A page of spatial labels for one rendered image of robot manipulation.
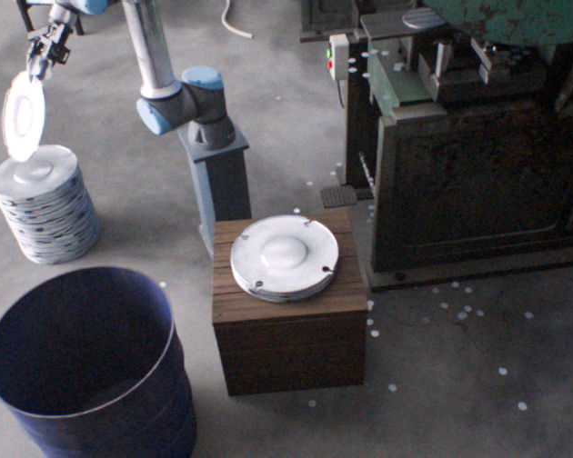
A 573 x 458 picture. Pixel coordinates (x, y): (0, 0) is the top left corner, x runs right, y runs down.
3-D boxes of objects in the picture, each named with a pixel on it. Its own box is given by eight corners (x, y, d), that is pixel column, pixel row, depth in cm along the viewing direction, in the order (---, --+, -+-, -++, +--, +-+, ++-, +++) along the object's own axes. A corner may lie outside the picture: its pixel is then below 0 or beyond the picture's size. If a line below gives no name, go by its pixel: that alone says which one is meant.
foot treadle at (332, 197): (324, 217, 216) (324, 206, 213) (319, 199, 223) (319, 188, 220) (488, 196, 219) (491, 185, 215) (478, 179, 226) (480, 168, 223)
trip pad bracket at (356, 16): (356, 63, 211) (358, 6, 197) (350, 49, 218) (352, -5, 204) (374, 61, 211) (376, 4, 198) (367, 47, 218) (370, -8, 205)
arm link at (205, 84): (235, 110, 189) (230, 70, 180) (199, 127, 183) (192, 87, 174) (212, 95, 196) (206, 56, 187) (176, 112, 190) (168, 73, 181)
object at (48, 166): (10, 212, 197) (9, 210, 197) (-23, 171, 214) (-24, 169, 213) (92, 172, 210) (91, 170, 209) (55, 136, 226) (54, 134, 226)
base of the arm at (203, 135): (196, 155, 190) (191, 129, 183) (183, 130, 200) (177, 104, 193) (242, 143, 193) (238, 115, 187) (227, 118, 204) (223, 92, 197)
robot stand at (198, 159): (213, 261, 220) (192, 160, 188) (197, 228, 232) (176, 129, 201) (261, 244, 224) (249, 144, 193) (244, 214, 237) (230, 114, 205)
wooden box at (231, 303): (227, 396, 180) (211, 323, 155) (227, 296, 207) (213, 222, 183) (364, 384, 180) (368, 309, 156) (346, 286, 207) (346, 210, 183)
